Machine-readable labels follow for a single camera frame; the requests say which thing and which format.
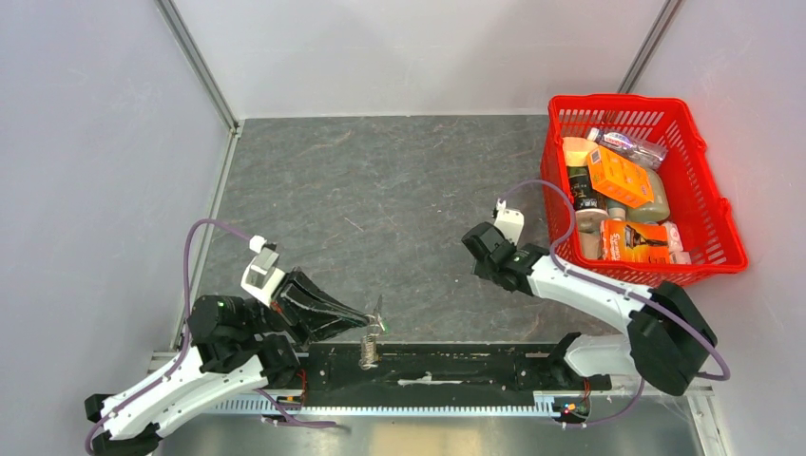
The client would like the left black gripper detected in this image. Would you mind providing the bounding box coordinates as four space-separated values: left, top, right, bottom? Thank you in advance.
245 265 373 349

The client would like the leopard print wrist strap keyring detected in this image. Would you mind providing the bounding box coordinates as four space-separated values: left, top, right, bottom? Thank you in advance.
359 295 384 371

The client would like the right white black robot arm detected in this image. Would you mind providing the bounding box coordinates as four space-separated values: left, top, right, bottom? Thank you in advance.
462 222 724 396

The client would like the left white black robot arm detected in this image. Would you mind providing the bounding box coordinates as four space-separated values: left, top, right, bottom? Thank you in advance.
85 267 383 455

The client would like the dark green bottle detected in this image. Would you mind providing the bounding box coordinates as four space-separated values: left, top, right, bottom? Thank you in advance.
566 166 608 233

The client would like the orange razor package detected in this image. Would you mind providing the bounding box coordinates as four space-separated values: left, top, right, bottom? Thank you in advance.
600 219 670 264

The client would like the yellow sponge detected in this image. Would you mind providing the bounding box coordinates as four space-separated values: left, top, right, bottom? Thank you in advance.
562 137 599 167

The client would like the orange carton box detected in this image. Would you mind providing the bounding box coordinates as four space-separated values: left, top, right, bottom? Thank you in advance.
586 145 654 208

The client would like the beige soap pouch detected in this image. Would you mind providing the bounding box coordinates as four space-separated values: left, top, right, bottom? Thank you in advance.
626 169 671 223

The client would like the pink white packet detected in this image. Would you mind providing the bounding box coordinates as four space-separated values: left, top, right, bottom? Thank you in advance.
662 221 691 264

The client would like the clear plastic bottle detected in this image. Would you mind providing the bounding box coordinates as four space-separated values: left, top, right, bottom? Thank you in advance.
585 127 668 171

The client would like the red plastic basket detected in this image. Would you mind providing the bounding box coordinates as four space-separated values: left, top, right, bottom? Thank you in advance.
540 94 748 286

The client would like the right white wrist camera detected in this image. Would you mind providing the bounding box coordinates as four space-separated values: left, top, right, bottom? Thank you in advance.
493 199 525 245

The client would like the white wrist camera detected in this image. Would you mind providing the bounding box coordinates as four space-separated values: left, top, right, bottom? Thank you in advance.
240 247 286 307
493 199 525 245

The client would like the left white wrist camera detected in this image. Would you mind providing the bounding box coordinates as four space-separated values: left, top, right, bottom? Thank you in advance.
240 247 286 307

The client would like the black mounting base plate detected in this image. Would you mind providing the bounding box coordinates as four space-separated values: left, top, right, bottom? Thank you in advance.
266 342 612 409

